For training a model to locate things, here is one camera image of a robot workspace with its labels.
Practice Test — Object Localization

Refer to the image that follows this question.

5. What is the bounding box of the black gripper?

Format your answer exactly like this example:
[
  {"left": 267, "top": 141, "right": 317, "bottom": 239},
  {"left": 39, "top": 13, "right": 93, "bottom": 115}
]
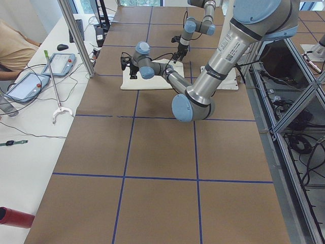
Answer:
[
  {"left": 129, "top": 63, "right": 139, "bottom": 79},
  {"left": 173, "top": 43, "right": 188, "bottom": 63}
]

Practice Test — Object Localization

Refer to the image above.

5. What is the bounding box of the cream long-sleeve cat shirt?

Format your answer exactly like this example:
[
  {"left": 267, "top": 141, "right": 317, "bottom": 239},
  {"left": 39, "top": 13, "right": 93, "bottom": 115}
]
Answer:
[{"left": 120, "top": 58, "right": 184, "bottom": 90}]

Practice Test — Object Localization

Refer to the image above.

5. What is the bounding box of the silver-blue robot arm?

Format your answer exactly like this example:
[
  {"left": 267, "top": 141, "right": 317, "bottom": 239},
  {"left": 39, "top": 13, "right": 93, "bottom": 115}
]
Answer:
[
  {"left": 120, "top": 1, "right": 300, "bottom": 122},
  {"left": 171, "top": 0, "right": 216, "bottom": 63}
]

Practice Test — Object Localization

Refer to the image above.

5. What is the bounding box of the black labelled box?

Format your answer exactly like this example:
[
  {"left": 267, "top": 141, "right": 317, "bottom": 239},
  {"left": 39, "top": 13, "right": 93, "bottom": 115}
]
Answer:
[{"left": 94, "top": 26, "right": 105, "bottom": 47}]

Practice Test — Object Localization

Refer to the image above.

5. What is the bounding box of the far teach pendant tablet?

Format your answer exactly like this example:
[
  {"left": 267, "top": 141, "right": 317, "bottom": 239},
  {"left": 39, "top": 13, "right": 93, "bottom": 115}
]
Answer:
[{"left": 48, "top": 53, "right": 76, "bottom": 77}]

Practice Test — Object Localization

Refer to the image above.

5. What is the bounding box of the teach pendant tablet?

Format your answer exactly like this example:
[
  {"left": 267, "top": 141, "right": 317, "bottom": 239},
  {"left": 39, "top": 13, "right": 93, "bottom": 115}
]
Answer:
[
  {"left": 48, "top": 53, "right": 76, "bottom": 77},
  {"left": 5, "top": 72, "right": 50, "bottom": 103}
]

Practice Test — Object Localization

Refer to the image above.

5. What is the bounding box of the black computer mouse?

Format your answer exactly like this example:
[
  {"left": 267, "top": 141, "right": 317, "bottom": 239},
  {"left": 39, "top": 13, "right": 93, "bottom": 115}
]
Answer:
[{"left": 57, "top": 44, "right": 69, "bottom": 51}]

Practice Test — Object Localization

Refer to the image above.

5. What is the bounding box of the long reacher grabber stick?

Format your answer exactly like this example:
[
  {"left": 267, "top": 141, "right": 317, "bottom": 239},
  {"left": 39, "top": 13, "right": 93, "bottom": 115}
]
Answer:
[{"left": 44, "top": 50, "right": 73, "bottom": 124}]

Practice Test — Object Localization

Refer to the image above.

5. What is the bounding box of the near teach pendant tablet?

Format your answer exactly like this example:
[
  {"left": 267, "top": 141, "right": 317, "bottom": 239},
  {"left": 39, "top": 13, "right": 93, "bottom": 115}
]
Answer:
[{"left": 5, "top": 72, "right": 50, "bottom": 103}]

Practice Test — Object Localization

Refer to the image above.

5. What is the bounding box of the seated person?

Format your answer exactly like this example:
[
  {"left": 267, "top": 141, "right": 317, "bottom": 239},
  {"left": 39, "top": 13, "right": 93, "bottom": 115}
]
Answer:
[{"left": 1, "top": 20, "right": 41, "bottom": 81}]

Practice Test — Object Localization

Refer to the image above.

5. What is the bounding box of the red cylinder bottle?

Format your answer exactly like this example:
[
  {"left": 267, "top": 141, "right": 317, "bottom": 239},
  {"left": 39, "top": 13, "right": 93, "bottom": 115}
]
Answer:
[{"left": 1, "top": 207, "right": 35, "bottom": 228}]

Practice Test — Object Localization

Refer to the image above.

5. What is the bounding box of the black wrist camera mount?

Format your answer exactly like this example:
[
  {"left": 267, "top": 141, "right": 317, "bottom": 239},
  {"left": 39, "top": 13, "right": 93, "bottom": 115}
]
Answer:
[
  {"left": 120, "top": 56, "right": 132, "bottom": 71},
  {"left": 171, "top": 36, "right": 181, "bottom": 43}
]

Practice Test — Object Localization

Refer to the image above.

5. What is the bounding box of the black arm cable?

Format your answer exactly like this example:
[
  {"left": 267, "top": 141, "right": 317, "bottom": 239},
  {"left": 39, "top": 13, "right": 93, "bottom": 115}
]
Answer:
[{"left": 121, "top": 52, "right": 178, "bottom": 74}]

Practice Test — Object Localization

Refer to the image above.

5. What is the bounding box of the aluminium frame post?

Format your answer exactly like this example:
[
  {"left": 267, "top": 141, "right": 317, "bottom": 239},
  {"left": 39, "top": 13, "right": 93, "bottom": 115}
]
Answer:
[{"left": 58, "top": 0, "right": 94, "bottom": 78}]

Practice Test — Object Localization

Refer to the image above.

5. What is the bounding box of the green strap wristwatch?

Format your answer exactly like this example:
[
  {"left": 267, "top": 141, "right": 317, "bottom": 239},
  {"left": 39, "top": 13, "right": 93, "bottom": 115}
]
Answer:
[{"left": 0, "top": 140, "right": 28, "bottom": 146}]

